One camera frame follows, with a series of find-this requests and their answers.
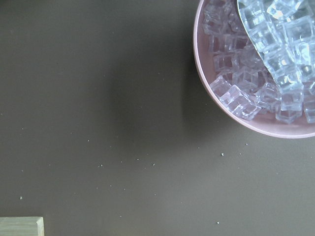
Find wooden cutting board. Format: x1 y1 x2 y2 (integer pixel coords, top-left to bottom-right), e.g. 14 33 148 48
0 216 45 236

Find pink bowl of ice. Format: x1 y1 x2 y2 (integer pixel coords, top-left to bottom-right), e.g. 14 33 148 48
192 0 315 139

